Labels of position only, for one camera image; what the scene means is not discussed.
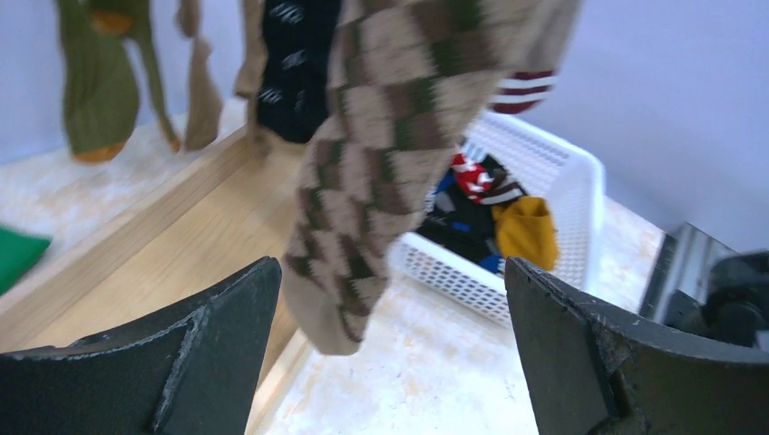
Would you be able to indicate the brown hanging sock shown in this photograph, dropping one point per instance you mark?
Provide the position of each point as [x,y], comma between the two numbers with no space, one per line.
[206,104]

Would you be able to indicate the wooden hanger rack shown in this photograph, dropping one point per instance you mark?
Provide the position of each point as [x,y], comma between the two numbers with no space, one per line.
[225,210]

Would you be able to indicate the black sock in basket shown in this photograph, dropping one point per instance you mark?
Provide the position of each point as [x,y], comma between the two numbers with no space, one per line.
[464,227]

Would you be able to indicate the yellow sock in basket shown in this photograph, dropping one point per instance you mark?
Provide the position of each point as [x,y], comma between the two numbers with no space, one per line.
[525,228]

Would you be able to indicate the navy white red hanging sock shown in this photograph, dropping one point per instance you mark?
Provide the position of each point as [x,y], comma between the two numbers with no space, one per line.
[298,36]

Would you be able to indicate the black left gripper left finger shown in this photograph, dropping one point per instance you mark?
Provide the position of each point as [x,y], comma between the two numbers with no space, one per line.
[189,368]

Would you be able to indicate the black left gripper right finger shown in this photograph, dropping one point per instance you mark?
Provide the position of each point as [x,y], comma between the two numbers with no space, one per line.
[592,367]

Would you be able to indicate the beige argyle sock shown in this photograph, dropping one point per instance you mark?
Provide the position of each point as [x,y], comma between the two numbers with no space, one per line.
[406,79]

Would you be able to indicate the taupe sock maroon striped cuff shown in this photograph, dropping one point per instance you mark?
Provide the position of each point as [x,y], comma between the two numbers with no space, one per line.
[536,72]

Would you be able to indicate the olive striped hanging sock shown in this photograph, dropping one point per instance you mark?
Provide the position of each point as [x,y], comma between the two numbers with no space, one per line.
[101,96]

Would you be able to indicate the green cloth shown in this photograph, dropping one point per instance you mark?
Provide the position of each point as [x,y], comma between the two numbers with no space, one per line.
[20,252]

